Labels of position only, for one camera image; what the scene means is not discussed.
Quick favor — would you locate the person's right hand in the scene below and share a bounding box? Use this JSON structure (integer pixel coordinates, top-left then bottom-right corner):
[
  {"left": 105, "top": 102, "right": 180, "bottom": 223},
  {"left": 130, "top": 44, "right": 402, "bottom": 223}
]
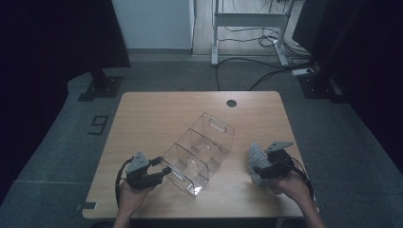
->
[{"left": 270, "top": 172, "right": 315, "bottom": 212}]

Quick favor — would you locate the tangled black cable bundle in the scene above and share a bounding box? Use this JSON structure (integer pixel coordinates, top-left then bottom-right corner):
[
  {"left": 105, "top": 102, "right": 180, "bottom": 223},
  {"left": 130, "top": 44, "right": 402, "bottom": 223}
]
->
[{"left": 218, "top": 25, "right": 313, "bottom": 60}]

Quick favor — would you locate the white power strip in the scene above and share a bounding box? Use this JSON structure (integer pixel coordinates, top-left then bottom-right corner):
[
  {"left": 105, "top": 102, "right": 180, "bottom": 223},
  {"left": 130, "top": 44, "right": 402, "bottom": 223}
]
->
[{"left": 291, "top": 66, "right": 316, "bottom": 77}]

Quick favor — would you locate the thick black floor cable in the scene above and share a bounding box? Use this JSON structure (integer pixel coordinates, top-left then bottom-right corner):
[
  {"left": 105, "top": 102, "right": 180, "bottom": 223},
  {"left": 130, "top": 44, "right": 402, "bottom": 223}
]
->
[{"left": 248, "top": 61, "right": 317, "bottom": 92}]

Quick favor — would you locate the right hand-held gripper cable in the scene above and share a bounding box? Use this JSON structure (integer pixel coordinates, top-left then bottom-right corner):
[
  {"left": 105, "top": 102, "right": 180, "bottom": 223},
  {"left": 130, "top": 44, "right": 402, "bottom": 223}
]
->
[{"left": 290, "top": 158, "right": 315, "bottom": 200}]

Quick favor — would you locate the hand-held gripper cable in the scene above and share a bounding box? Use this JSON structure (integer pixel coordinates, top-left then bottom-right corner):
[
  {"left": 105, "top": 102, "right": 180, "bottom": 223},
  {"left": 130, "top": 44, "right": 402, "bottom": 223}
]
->
[
  {"left": 114, "top": 157, "right": 134, "bottom": 207},
  {"left": 290, "top": 158, "right": 315, "bottom": 200}
]

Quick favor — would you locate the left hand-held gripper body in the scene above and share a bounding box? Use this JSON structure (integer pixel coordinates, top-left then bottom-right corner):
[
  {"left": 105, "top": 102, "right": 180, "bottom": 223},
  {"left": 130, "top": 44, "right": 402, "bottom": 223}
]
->
[{"left": 125, "top": 151, "right": 155, "bottom": 190}]

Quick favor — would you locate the black curtain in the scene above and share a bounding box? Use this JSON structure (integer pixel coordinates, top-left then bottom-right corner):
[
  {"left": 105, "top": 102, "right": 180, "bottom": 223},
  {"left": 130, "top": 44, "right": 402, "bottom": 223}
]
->
[
  {"left": 0, "top": 0, "right": 131, "bottom": 203},
  {"left": 293, "top": 0, "right": 403, "bottom": 174}
]

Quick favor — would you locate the white metal desk frame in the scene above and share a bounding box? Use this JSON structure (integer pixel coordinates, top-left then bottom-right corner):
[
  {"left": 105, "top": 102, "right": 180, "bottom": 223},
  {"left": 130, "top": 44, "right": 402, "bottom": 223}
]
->
[{"left": 211, "top": 0, "right": 296, "bottom": 67}]

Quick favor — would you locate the long black floor cable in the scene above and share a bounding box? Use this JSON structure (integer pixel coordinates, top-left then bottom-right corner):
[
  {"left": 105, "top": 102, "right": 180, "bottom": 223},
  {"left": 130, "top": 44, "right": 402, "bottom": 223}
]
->
[{"left": 215, "top": 56, "right": 294, "bottom": 92}]

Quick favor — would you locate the clear acrylic organizer box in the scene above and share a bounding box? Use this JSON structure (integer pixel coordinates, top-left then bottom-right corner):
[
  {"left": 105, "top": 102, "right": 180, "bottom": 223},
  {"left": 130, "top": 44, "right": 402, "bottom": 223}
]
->
[{"left": 161, "top": 112, "right": 236, "bottom": 199}]

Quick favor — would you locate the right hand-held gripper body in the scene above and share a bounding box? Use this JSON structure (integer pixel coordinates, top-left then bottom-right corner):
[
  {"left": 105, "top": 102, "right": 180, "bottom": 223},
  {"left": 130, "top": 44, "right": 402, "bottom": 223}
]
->
[{"left": 265, "top": 142, "right": 295, "bottom": 180}]

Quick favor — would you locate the person's left hand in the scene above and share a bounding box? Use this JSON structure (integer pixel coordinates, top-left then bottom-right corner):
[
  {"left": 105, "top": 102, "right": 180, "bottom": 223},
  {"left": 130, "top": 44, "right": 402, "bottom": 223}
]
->
[{"left": 118, "top": 180, "right": 156, "bottom": 219}]

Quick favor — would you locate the black stand base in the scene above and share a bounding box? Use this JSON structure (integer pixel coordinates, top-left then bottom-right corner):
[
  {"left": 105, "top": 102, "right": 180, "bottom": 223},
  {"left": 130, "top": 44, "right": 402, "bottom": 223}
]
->
[
  {"left": 77, "top": 67, "right": 125, "bottom": 103},
  {"left": 297, "top": 74, "right": 348, "bottom": 104}
]

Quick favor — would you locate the left hand-held gripper cable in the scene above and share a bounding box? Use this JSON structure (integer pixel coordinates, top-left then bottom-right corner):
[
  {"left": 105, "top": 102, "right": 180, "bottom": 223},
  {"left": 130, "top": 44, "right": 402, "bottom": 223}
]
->
[{"left": 114, "top": 157, "right": 134, "bottom": 207}]

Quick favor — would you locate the grey striped fluffy sock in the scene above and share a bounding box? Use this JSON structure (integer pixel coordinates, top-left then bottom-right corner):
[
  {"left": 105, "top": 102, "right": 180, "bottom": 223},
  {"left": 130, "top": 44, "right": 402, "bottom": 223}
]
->
[{"left": 247, "top": 142, "right": 274, "bottom": 188}]

